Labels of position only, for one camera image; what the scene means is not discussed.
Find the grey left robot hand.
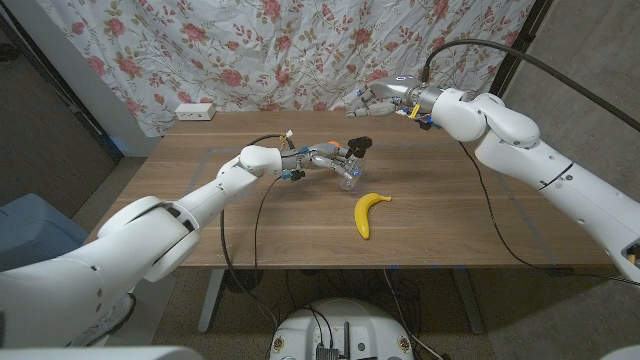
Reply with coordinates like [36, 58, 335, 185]
[294, 141, 365, 179]

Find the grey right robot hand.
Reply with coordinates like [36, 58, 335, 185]
[345, 77, 441, 119]

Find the clear spray bottle black nozzle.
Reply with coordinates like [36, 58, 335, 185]
[338, 135, 374, 192]

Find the yellow toy banana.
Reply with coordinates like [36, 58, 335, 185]
[353, 192, 393, 241]

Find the floral backdrop cloth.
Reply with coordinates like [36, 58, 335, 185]
[37, 0, 536, 137]

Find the white power strip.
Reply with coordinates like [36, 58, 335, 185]
[174, 102, 217, 122]

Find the black round table foot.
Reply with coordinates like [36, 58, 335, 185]
[222, 268, 265, 295]

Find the black backdrop stand pole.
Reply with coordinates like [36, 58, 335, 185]
[489, 0, 554, 99]

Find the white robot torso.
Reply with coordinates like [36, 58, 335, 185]
[269, 298, 415, 360]

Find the white table leg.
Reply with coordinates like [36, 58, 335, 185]
[197, 268, 226, 335]

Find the grey table leg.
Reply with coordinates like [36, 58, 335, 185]
[452, 268, 486, 335]

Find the black slanted bar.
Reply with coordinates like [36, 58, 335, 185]
[0, 14, 124, 164]

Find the white slanted panel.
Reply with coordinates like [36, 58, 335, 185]
[4, 0, 161, 158]

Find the blue bin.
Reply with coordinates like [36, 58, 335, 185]
[0, 193, 90, 274]

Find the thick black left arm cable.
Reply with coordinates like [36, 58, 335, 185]
[219, 133, 296, 329]

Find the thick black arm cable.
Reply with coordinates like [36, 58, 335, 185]
[219, 133, 296, 329]
[420, 38, 640, 132]

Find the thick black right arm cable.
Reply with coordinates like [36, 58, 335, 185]
[420, 38, 640, 132]

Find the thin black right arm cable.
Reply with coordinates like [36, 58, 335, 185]
[458, 140, 640, 289]

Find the white floor cable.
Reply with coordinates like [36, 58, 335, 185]
[382, 268, 444, 360]

